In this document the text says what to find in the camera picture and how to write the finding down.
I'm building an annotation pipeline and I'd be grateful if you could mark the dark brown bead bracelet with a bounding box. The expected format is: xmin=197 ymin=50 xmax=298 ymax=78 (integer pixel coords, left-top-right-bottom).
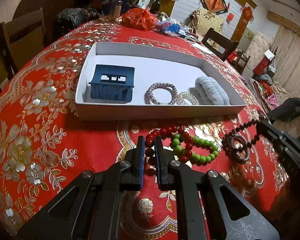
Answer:
xmin=221 ymin=118 xmax=263 ymax=156

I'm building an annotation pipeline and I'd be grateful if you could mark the green bead bracelet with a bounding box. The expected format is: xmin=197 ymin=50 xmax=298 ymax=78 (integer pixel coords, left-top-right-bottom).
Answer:
xmin=171 ymin=132 xmax=220 ymax=164

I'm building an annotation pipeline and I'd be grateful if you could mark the red bead bracelet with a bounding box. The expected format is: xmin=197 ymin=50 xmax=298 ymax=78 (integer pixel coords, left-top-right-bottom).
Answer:
xmin=144 ymin=125 xmax=195 ymax=166

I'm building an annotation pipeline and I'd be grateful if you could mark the fluffy light blue scrunchie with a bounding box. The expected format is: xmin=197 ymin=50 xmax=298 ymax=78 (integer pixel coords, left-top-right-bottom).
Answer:
xmin=189 ymin=76 xmax=230 ymax=106

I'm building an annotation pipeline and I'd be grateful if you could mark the lilac braided hair tie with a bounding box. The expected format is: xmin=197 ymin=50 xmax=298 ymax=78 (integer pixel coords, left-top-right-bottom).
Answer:
xmin=145 ymin=81 xmax=179 ymax=106

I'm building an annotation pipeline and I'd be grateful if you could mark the blue hair claw clip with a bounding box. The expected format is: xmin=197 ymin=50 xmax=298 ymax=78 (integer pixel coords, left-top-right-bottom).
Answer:
xmin=89 ymin=64 xmax=135 ymax=102

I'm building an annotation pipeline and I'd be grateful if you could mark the dark wooden chair far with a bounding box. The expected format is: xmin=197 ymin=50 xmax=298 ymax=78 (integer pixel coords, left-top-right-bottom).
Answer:
xmin=202 ymin=28 xmax=239 ymax=61

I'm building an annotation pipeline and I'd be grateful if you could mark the white shallow cardboard tray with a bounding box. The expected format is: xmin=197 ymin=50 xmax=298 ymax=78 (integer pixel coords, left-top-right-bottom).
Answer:
xmin=75 ymin=42 xmax=245 ymax=121

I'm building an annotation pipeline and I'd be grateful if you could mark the blue tissue packet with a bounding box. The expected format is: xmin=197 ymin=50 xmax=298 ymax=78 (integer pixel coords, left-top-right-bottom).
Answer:
xmin=161 ymin=24 xmax=186 ymax=36

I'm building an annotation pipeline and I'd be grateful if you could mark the wooden chair left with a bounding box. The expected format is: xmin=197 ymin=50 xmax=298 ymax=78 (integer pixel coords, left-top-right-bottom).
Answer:
xmin=0 ymin=8 xmax=46 ymax=73

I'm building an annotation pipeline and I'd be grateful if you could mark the black plastic bag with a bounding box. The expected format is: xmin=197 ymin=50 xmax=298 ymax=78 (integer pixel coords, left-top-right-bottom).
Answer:
xmin=53 ymin=8 xmax=101 ymax=36

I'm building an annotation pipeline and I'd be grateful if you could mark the red plastic bag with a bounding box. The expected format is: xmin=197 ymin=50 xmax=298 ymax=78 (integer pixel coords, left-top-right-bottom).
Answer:
xmin=121 ymin=8 xmax=158 ymax=31

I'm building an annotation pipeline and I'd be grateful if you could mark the dark wine bottle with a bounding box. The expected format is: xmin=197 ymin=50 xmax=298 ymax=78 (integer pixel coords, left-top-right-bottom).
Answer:
xmin=150 ymin=0 xmax=161 ymax=14

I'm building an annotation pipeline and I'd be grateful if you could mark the glass jar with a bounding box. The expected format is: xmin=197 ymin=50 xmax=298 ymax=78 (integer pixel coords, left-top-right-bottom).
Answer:
xmin=108 ymin=0 xmax=123 ymax=22

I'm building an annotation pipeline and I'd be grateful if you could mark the red diamond wall decoration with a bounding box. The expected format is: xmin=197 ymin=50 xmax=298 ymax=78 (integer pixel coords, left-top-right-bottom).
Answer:
xmin=200 ymin=0 xmax=228 ymax=15

